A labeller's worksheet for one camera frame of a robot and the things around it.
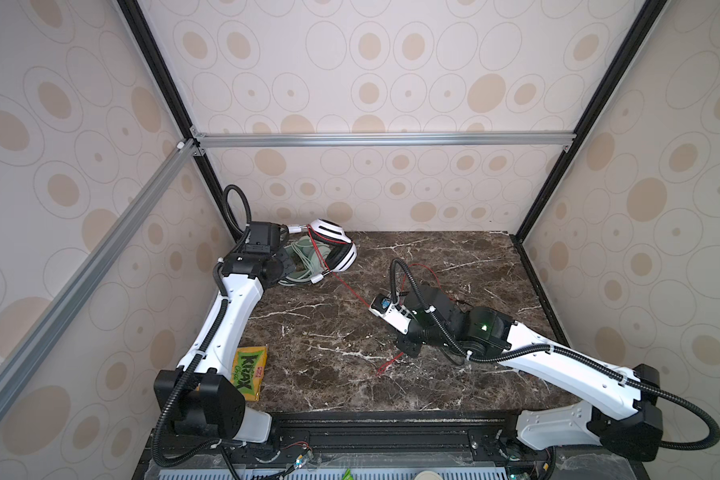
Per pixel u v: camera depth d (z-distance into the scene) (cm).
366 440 75
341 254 76
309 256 103
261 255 58
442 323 49
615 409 41
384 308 57
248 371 85
